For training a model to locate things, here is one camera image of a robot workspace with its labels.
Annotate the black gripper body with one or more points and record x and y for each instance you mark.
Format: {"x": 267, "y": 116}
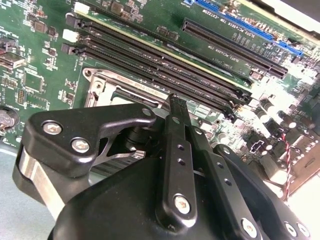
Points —
{"x": 112, "y": 205}

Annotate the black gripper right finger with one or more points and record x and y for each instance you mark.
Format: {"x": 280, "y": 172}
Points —
{"x": 225, "y": 175}

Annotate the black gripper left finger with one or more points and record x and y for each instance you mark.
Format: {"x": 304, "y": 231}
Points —
{"x": 62, "y": 130}

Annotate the silver CPU chip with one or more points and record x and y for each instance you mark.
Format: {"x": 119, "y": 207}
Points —
{"x": 130, "y": 100}

